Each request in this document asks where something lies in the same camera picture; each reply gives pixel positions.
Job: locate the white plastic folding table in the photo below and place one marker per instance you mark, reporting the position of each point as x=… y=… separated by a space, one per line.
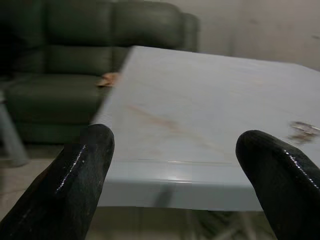
x=190 y=100

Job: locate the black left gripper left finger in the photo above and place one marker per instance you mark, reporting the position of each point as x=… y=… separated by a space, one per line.
x=65 y=190

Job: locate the grey metal furniture leg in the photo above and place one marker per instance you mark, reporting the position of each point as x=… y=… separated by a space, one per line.
x=11 y=140

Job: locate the dark green leather sofa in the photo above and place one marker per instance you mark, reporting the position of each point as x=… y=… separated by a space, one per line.
x=75 y=50

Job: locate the small orange scrap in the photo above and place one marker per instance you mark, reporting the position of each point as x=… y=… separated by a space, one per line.
x=109 y=79

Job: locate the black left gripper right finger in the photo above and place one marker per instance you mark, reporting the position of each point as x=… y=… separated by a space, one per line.
x=287 y=190

